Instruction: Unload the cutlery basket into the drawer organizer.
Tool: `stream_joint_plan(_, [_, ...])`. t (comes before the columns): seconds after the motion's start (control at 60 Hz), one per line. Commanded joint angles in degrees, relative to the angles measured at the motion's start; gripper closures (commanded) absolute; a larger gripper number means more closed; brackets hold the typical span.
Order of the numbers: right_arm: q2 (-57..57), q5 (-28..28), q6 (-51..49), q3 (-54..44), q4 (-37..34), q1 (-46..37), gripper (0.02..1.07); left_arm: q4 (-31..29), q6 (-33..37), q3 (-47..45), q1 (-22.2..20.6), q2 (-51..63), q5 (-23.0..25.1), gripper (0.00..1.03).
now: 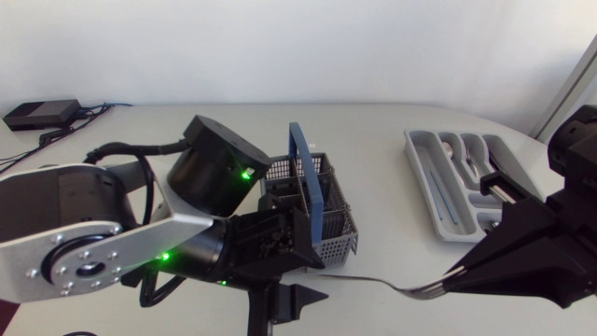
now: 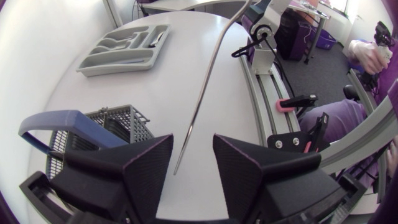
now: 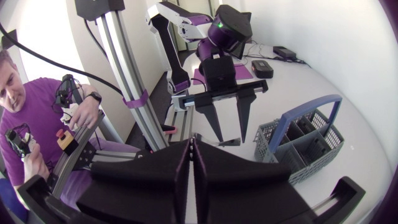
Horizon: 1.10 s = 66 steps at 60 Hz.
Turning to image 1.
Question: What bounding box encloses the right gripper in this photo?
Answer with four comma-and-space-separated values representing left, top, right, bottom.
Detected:
444, 169, 597, 310

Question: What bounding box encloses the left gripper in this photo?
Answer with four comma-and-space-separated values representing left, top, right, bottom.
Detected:
226, 206, 330, 336

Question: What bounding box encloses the steel fork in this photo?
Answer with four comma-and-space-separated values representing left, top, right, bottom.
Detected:
305, 266, 466, 301

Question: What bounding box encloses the grey cutlery basket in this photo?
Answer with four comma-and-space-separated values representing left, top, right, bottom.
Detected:
258, 121, 360, 269

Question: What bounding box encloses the grey cutlery tray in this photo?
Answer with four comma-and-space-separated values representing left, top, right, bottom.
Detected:
403, 128, 545, 245

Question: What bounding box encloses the thin blue stick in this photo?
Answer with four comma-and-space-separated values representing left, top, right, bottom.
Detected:
427, 170, 445, 223
433, 173, 461, 226

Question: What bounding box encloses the steel spoon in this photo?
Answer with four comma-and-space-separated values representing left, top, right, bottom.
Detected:
463, 139, 482, 179
440, 140, 468, 188

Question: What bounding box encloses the dark mat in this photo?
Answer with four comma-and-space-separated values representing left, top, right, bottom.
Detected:
0, 300, 21, 336

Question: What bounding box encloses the black power brick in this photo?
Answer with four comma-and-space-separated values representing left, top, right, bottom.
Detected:
1, 98, 83, 133

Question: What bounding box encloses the blue cable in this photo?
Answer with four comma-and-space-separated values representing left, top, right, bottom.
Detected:
76, 102, 134, 116

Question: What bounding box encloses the black cable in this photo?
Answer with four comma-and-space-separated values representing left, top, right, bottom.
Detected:
0, 104, 114, 175

